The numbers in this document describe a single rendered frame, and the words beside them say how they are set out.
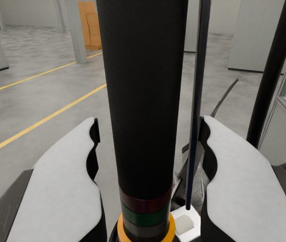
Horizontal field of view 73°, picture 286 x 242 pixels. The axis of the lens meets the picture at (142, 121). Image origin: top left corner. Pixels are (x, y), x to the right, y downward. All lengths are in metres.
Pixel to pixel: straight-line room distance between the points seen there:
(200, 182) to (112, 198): 1.47
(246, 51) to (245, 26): 0.55
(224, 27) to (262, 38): 6.83
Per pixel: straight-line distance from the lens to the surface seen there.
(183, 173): 0.40
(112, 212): 1.89
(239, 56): 5.59
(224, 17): 12.19
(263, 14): 5.47
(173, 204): 0.39
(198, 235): 0.20
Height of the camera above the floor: 1.56
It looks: 32 degrees down
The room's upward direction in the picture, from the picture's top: 1 degrees counter-clockwise
